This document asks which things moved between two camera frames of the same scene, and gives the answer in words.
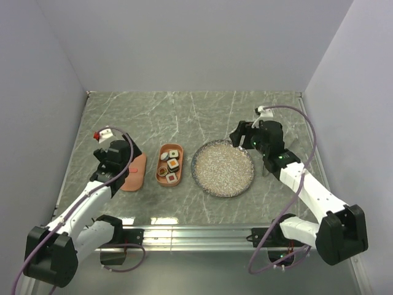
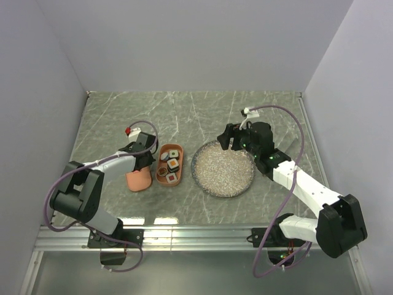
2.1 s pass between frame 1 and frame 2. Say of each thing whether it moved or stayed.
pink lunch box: stayed
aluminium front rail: stayed
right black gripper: moved
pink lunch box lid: moved
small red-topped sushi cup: stayed
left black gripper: moved
